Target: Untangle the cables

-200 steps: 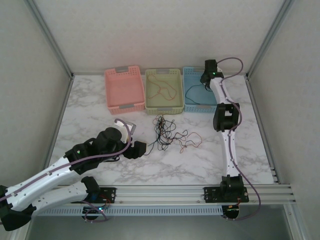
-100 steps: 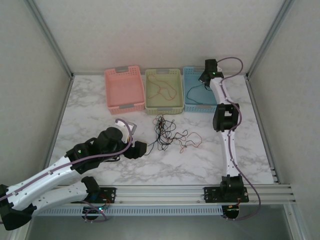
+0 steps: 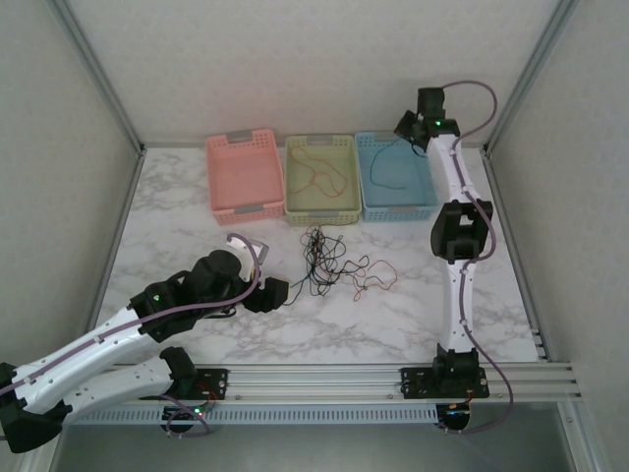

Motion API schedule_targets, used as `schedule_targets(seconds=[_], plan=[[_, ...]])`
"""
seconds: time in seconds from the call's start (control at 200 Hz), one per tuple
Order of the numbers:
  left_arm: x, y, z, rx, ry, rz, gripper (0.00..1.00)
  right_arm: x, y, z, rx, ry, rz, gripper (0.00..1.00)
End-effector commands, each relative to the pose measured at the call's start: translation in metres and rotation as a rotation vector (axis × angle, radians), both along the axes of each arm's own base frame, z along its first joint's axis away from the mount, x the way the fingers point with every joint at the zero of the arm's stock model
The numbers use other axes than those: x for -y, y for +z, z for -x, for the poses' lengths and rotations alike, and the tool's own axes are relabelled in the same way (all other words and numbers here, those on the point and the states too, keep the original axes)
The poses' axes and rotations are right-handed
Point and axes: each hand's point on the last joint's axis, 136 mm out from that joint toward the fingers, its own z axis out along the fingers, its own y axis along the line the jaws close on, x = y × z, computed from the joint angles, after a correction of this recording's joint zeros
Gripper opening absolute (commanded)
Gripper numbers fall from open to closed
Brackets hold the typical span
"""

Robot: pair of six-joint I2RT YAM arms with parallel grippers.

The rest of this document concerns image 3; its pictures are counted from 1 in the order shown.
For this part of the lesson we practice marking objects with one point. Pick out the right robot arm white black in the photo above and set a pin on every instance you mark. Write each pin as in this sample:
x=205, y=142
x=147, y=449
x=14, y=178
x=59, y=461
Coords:
x=457, y=305

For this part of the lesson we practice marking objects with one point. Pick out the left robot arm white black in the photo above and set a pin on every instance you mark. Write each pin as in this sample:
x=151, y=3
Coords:
x=88, y=344

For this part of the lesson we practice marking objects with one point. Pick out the light blue plastic basket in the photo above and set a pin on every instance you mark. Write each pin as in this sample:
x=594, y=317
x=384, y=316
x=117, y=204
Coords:
x=398, y=206

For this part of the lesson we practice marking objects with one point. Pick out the pale green plastic basket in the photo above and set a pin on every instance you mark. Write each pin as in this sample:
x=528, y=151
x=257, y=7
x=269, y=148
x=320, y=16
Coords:
x=322, y=211

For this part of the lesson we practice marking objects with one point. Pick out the pink plastic basket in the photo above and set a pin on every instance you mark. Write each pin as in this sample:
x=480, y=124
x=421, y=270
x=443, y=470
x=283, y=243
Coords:
x=245, y=172

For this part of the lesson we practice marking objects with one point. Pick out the control board green light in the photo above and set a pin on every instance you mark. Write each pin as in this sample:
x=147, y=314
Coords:
x=184, y=414
x=456, y=415

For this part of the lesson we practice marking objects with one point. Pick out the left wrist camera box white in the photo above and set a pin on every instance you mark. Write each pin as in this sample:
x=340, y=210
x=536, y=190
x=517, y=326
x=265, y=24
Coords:
x=248, y=248

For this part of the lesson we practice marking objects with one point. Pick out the long aluminium mounting rail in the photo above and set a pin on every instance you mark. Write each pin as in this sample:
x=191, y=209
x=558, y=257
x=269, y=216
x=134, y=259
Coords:
x=314, y=381

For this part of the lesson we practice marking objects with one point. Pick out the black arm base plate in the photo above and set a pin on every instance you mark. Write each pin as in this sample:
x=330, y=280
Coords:
x=211, y=383
x=417, y=383

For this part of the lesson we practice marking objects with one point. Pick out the aluminium side rail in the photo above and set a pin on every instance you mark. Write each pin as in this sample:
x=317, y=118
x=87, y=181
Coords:
x=120, y=221
x=524, y=295

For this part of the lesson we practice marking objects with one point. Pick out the aluminium frame post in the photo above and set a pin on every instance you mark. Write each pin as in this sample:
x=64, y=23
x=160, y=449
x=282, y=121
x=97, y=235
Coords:
x=98, y=74
x=530, y=74

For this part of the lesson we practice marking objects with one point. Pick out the thin aluminium wall rail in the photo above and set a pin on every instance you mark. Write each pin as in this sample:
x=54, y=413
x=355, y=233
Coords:
x=172, y=145

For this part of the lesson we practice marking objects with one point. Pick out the aluminium lower frame leg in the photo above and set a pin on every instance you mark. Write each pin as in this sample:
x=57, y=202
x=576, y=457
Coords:
x=582, y=437

